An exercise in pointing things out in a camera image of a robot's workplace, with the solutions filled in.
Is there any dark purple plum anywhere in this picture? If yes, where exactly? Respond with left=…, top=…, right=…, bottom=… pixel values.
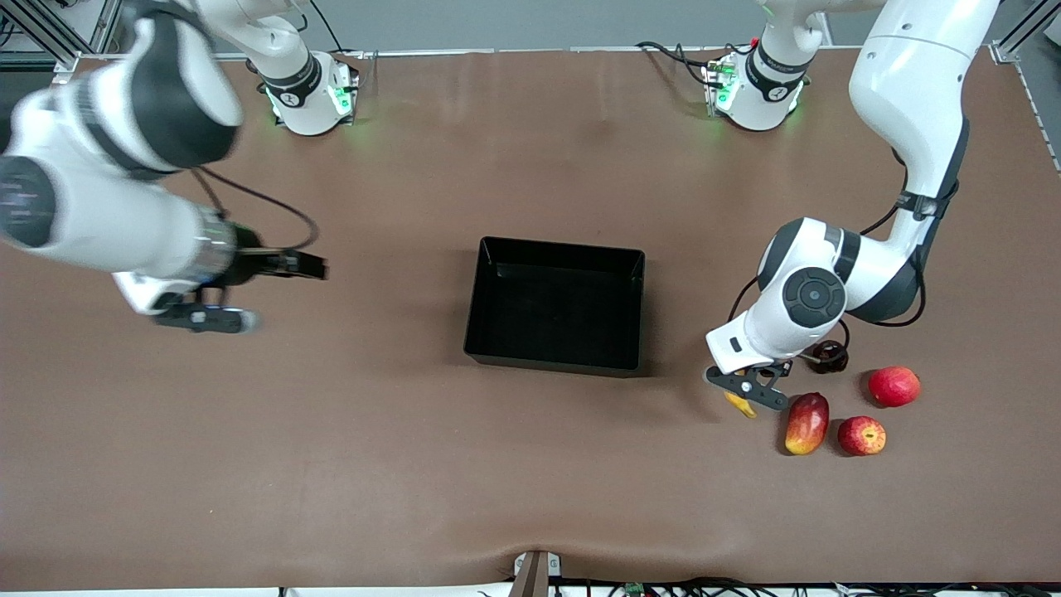
left=811, top=340, right=850, bottom=373

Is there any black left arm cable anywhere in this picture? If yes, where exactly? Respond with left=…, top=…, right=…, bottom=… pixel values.
left=728, top=116, right=971, bottom=372

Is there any grey metal clamp bracket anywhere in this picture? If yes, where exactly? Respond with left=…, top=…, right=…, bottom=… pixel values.
left=510, top=551, right=564, bottom=597

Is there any red yellow apple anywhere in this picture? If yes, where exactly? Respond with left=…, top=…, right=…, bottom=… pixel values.
left=837, top=416, right=887, bottom=457

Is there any pink red round fruit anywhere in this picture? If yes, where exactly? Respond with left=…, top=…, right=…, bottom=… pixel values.
left=868, top=366, right=922, bottom=408

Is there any aluminium frame profile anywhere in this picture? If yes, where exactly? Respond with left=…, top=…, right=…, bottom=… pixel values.
left=991, top=0, right=1061, bottom=63
left=0, top=0, right=133, bottom=80

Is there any black plastic box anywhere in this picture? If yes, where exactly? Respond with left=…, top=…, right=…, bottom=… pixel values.
left=463, top=236, right=647, bottom=378

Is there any black base cable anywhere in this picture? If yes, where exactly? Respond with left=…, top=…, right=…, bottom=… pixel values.
left=308, top=0, right=349, bottom=55
left=634, top=40, right=715, bottom=88

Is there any brown table mat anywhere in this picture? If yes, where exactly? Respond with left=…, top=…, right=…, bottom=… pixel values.
left=0, top=46, right=1061, bottom=591

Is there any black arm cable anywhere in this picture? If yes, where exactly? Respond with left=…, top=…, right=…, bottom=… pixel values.
left=191, top=166, right=321, bottom=251
left=728, top=116, right=971, bottom=372

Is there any red yellow mango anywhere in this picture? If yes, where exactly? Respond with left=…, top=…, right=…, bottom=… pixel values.
left=784, top=392, right=831, bottom=456

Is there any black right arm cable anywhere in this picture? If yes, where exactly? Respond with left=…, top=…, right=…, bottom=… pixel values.
left=191, top=166, right=321, bottom=251

